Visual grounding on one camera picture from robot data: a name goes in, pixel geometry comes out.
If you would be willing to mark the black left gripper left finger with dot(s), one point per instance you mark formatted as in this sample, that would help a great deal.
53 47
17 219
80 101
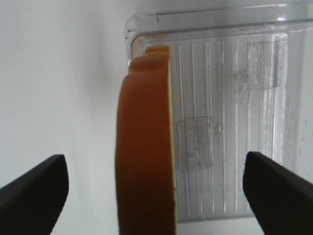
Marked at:
32 203

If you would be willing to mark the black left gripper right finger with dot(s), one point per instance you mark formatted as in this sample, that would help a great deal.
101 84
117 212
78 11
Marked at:
281 201

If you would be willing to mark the bread slice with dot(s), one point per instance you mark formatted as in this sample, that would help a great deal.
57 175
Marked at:
144 156

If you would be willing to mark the clear plastic bread tray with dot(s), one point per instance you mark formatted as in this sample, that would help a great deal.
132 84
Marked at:
240 83

